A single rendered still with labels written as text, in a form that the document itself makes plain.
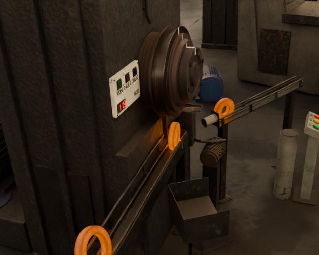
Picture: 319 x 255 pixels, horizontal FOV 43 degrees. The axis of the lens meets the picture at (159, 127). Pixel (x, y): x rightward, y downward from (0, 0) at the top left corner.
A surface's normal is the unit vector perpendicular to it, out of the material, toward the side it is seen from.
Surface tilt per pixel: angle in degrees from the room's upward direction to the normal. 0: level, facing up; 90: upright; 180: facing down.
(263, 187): 0
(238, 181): 0
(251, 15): 90
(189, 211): 5
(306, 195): 90
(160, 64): 59
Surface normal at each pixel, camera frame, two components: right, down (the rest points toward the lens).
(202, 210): -0.02, -0.84
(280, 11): -0.58, 0.40
